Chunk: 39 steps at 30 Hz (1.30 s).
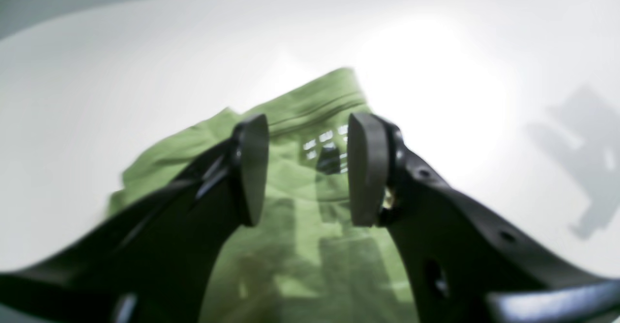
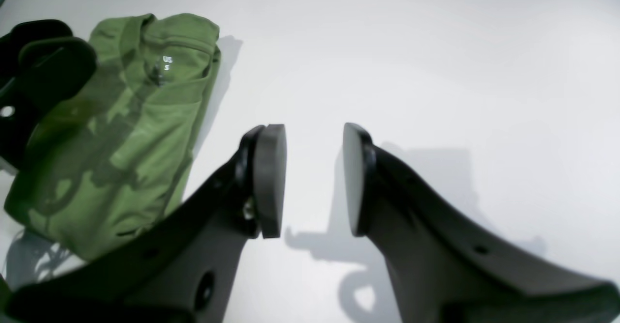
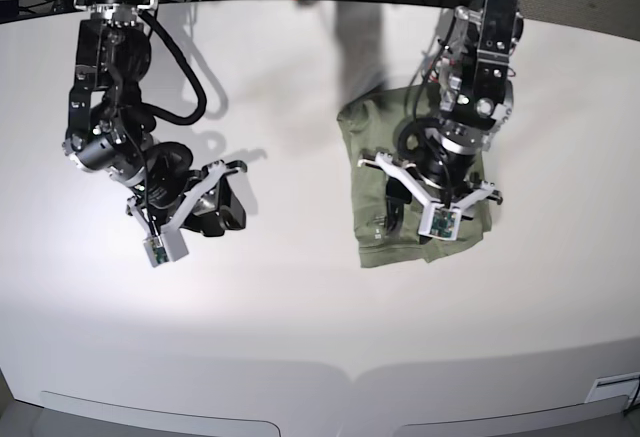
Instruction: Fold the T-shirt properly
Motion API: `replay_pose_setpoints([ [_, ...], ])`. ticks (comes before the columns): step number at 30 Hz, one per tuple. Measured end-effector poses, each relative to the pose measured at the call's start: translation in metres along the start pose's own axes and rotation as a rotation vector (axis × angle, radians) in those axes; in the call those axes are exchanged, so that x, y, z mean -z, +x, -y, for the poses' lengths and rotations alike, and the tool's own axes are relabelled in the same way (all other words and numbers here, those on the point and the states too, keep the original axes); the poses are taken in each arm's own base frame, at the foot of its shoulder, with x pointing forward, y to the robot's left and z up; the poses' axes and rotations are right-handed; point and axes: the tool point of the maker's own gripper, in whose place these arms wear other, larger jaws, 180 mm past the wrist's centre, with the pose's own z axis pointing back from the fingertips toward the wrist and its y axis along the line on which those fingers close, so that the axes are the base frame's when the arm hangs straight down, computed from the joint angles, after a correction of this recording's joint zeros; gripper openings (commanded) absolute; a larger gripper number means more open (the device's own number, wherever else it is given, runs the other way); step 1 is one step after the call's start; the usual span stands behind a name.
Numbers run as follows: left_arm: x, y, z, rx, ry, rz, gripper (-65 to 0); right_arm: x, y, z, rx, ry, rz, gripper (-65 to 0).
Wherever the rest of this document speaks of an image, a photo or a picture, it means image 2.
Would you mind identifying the green T-shirt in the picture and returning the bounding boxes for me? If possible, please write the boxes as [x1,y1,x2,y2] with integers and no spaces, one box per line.
[4,13,221,261]

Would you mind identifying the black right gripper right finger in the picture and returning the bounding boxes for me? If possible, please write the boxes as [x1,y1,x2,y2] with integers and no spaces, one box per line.
[342,123,620,323]

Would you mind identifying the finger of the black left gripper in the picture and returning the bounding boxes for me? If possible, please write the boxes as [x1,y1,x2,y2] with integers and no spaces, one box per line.
[0,20,73,169]
[16,37,97,115]

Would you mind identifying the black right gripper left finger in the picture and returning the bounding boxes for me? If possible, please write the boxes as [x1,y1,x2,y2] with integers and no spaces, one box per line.
[5,124,287,323]

